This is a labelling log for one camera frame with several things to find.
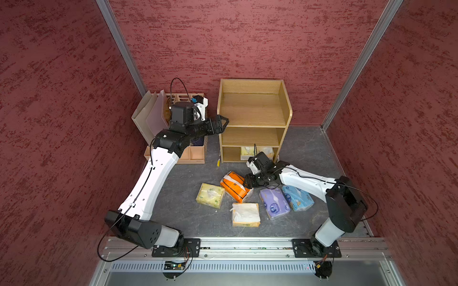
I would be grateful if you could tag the wooden three-tier shelf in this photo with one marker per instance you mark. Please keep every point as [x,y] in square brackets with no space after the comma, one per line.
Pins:
[259,113]

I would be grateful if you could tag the purple tissue pack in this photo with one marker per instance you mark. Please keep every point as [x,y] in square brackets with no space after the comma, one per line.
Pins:
[275,203]

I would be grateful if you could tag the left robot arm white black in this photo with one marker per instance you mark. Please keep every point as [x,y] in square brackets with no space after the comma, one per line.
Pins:
[132,221]

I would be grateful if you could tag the beige tissue pack bottom shelf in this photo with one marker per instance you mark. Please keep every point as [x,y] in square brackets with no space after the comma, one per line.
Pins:
[268,151]

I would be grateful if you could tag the orange white tissue pack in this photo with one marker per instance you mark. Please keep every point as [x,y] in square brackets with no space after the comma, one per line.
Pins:
[233,184]

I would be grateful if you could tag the beige plastic file organizer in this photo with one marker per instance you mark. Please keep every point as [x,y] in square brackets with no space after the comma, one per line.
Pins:
[192,154]

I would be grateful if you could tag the light blue tissue pack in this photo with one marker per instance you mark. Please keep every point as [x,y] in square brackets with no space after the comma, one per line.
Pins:
[298,199]

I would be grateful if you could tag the right aluminium corner profile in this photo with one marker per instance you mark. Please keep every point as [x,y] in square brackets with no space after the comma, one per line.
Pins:
[378,31]

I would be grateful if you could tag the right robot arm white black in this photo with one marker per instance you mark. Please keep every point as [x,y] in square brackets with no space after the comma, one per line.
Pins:
[346,206]

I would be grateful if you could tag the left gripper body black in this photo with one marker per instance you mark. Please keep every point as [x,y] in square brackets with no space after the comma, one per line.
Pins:
[203,128]

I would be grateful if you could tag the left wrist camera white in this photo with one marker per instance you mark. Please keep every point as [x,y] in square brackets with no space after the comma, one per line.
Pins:
[199,108]

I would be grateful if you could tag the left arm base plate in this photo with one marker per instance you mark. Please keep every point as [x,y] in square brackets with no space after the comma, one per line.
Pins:
[184,248]

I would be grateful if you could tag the yellow green tissue box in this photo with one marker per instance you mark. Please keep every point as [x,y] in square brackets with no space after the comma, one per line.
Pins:
[210,195]

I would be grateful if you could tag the aluminium corner profile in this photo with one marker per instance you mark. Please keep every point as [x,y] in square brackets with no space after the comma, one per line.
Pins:
[378,31]
[114,28]

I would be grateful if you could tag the dark blue book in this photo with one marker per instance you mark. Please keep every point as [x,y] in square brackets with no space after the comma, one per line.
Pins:
[198,142]

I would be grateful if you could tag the yellow tissue pack bottom shelf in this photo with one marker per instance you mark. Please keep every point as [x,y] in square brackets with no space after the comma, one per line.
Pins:
[246,153]

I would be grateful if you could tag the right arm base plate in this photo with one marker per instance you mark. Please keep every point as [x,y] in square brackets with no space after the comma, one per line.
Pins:
[311,248]

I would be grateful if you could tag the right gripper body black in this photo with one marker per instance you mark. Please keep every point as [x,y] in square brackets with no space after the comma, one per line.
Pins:
[259,179]

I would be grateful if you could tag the left aluminium corner profile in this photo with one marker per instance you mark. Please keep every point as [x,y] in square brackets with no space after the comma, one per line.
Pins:
[114,28]

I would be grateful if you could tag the aluminium mounting rail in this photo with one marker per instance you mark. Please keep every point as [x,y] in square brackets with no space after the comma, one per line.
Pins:
[254,248]

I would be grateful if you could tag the orange yellow tissue box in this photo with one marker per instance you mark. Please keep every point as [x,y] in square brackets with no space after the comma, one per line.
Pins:
[245,215]

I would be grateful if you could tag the lilac paper folder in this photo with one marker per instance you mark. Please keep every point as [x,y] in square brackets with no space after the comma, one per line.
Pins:
[156,120]

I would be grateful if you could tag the beige paper folder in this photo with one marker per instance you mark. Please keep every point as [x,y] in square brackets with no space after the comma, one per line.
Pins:
[141,113]

